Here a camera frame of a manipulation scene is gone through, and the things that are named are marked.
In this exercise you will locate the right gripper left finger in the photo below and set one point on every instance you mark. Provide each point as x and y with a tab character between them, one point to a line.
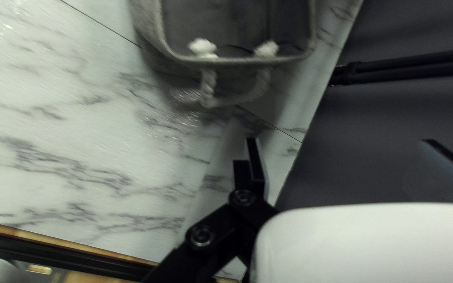
246	212

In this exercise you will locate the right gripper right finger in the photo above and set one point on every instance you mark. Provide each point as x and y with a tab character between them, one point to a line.
442	177

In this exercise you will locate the black frame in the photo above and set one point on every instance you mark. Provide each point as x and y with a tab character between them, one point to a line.
407	65

